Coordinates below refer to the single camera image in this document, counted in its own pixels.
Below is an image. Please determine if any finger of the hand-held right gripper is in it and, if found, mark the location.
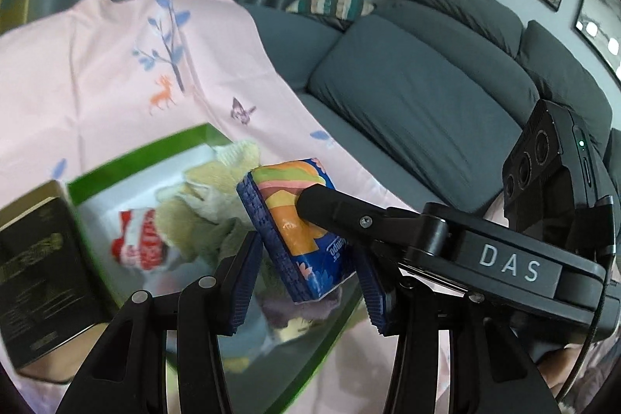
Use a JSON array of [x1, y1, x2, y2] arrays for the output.
[[237, 169, 314, 304], [296, 184, 428, 252]]

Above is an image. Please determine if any green cardboard box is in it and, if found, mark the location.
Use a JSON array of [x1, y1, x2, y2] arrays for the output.
[[65, 123, 369, 414]]

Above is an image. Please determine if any grey sofa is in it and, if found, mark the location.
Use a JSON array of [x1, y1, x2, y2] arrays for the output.
[[243, 0, 617, 221]]

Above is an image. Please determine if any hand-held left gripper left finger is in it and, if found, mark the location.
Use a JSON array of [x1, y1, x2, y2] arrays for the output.
[[56, 230, 265, 414]]

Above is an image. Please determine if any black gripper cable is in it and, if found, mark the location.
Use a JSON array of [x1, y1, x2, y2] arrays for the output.
[[558, 244, 619, 402]]

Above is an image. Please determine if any black and gold tin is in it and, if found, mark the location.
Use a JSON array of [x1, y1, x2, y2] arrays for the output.
[[0, 180, 120, 371]]

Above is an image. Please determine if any beige fluffy cloth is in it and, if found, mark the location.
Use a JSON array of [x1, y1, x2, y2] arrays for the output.
[[155, 140, 265, 269]]

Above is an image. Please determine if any pink printed sheet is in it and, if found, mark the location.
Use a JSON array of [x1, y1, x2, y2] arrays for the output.
[[0, 0, 486, 414]]

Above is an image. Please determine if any striped cushion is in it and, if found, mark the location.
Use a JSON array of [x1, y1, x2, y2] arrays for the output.
[[286, 0, 376, 31]]

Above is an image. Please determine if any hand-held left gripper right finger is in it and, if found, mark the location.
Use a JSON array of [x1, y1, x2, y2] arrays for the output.
[[354, 244, 564, 414]]

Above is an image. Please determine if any colourful tissue pack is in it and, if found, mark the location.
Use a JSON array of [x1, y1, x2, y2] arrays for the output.
[[250, 157, 357, 301]]

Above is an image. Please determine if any red and white cloth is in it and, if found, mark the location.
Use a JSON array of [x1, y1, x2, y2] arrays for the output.
[[111, 208, 170, 272]]

